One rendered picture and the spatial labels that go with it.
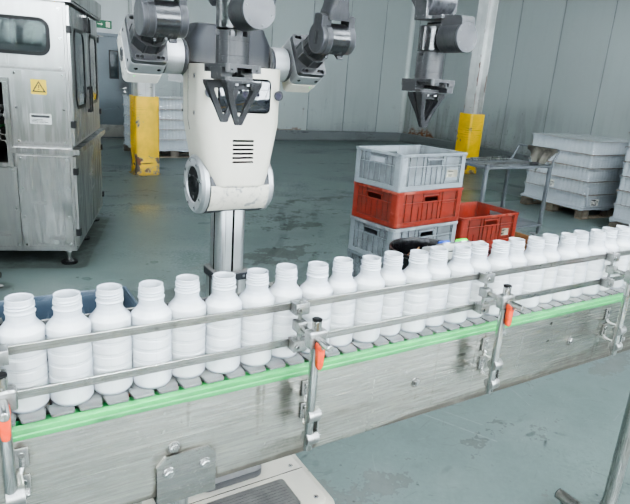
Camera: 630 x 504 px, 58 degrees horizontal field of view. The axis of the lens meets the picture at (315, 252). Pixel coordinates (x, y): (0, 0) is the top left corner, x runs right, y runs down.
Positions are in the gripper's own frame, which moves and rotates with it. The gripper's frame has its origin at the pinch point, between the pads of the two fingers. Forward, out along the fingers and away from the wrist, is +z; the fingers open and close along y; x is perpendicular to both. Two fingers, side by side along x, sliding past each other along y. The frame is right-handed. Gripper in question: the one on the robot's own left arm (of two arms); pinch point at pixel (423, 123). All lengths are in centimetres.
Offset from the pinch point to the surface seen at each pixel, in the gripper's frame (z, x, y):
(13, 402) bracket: 34, 83, -26
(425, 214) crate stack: 63, -154, 164
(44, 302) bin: 46, 73, 42
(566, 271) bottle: 33, -36, -16
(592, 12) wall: -188, -974, 658
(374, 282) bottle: 28.3, 22.4, -16.9
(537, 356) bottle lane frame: 52, -27, -19
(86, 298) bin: 47, 64, 42
